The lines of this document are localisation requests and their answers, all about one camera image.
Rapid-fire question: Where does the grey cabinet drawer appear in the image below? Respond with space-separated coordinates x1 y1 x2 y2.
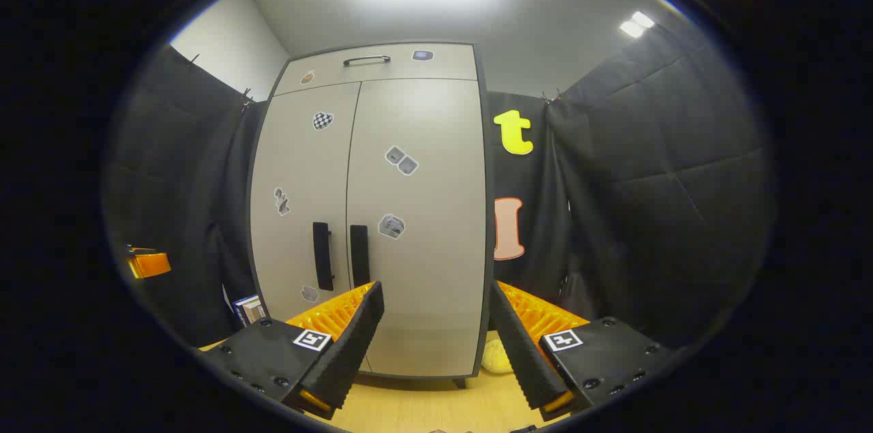
274 44 478 96

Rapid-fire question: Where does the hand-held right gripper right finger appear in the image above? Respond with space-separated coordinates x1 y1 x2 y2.
488 280 683 422

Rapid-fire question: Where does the black backdrop cloth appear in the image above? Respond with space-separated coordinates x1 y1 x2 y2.
102 10 778 352

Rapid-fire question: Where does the small ceiling light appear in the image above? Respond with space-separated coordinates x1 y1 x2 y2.
619 10 655 38

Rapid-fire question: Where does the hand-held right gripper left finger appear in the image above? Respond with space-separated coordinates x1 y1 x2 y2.
198 281 385 420

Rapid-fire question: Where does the grey double-door shoe cabinet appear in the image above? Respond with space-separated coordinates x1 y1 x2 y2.
247 42 493 389

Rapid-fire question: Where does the grey cabinet door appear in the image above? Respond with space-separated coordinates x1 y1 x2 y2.
346 77 490 378
250 82 362 372

